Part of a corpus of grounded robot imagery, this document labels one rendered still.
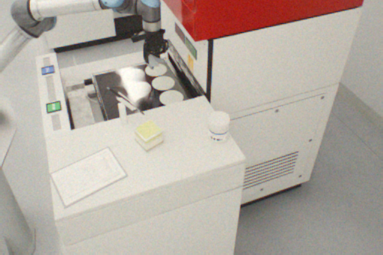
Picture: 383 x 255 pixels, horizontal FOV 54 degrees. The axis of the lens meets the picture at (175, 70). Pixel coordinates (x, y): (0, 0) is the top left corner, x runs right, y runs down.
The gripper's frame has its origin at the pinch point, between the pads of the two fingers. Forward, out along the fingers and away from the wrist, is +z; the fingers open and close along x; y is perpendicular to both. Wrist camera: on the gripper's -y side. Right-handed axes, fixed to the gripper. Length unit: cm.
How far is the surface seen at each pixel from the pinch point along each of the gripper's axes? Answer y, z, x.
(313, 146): 72, 58, 44
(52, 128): -12.9, 1.4, -47.9
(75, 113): -17.8, 9.3, -32.1
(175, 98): 15.8, 7.3, -6.7
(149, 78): -1.2, 7.2, -0.4
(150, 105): 8.7, 7.3, -15.1
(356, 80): 85, 77, 142
